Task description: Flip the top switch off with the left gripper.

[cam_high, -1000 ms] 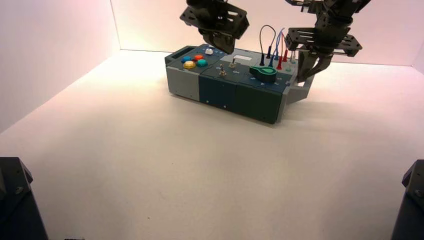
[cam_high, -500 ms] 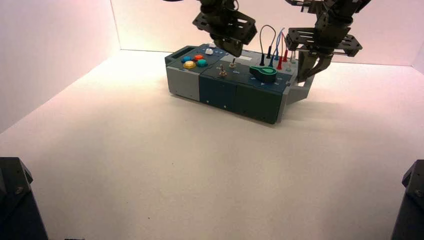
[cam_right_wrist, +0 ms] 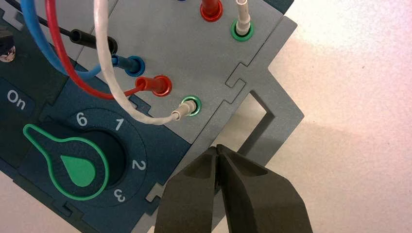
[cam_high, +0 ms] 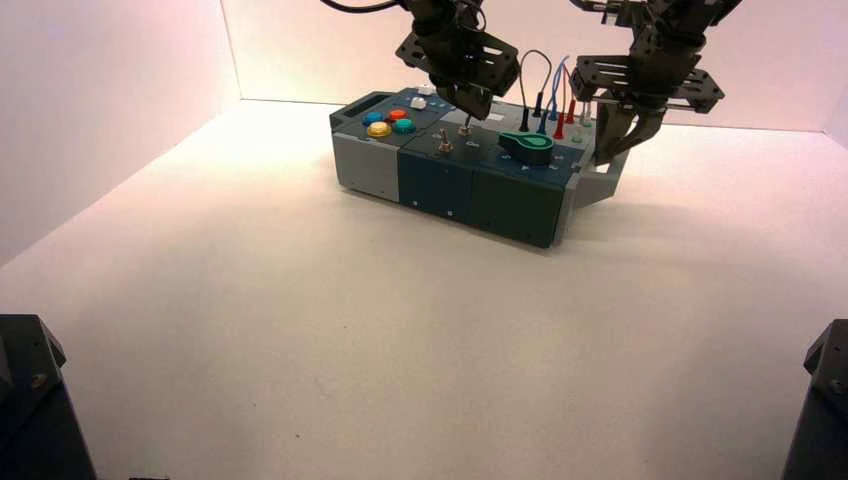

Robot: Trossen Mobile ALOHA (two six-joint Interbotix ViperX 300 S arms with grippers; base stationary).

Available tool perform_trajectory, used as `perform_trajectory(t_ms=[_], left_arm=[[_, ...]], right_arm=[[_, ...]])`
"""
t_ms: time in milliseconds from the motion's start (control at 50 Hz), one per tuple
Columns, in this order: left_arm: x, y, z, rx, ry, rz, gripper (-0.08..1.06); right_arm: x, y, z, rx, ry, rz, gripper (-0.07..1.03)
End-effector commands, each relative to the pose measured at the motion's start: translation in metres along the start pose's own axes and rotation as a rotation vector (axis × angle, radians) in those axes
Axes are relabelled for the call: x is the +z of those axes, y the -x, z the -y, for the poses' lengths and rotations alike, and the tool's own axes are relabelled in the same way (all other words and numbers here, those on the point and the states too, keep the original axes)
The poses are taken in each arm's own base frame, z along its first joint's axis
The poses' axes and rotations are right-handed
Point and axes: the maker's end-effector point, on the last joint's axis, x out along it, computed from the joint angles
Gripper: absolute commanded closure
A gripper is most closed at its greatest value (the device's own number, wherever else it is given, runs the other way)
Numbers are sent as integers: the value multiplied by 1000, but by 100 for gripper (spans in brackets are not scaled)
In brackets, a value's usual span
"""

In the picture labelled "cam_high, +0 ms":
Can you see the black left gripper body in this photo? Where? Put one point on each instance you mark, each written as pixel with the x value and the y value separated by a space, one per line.
pixel 464 60

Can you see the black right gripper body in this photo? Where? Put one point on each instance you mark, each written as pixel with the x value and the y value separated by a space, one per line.
pixel 646 83

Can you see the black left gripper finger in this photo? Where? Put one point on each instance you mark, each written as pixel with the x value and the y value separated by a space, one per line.
pixel 482 104
pixel 465 98

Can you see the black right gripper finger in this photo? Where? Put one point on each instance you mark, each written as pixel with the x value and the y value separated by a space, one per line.
pixel 646 129
pixel 609 129

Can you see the metal toggle switch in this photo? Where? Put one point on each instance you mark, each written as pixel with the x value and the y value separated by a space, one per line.
pixel 468 126
pixel 444 141

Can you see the grey and teal control box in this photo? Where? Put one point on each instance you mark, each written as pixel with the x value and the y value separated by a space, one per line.
pixel 437 179

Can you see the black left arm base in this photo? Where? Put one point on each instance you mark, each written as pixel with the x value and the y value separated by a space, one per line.
pixel 33 404

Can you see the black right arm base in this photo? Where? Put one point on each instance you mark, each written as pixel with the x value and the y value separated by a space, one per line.
pixel 821 411

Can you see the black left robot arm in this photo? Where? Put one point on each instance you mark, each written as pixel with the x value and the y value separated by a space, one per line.
pixel 437 13

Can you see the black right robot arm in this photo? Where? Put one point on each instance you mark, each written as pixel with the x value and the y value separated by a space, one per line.
pixel 669 26

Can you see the white display panel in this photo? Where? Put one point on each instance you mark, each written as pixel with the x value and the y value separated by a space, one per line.
pixel 497 117

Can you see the green rotary knob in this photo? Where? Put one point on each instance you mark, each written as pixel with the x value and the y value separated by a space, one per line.
pixel 528 147

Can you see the teal round push button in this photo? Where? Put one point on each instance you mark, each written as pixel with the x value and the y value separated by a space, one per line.
pixel 403 125

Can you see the orange round push button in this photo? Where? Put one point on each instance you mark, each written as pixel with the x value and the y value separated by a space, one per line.
pixel 397 114

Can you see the yellow round push button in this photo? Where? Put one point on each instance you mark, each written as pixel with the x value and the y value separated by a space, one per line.
pixel 378 130

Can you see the blue round push button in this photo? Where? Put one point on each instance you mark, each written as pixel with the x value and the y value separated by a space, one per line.
pixel 372 118

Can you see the white key switch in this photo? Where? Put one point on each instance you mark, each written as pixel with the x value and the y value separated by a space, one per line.
pixel 426 89
pixel 417 102

